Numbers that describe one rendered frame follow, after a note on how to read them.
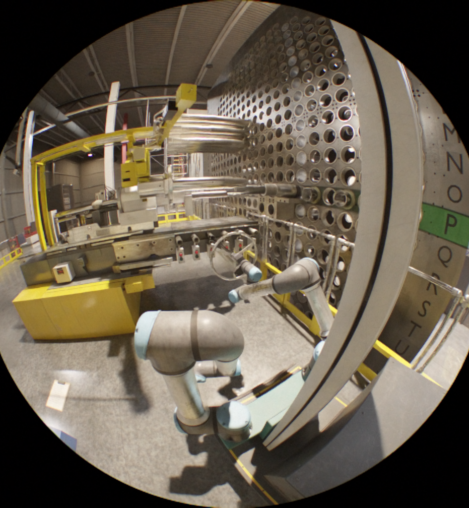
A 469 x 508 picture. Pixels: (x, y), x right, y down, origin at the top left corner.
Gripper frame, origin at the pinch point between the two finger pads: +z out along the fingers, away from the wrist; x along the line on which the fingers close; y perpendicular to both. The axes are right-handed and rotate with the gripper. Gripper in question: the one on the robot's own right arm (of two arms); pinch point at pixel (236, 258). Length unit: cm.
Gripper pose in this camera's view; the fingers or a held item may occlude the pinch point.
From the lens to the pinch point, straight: 130.9
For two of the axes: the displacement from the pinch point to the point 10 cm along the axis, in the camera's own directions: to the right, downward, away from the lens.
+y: 8.0, -5.9, 1.4
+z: -3.9, -3.2, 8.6
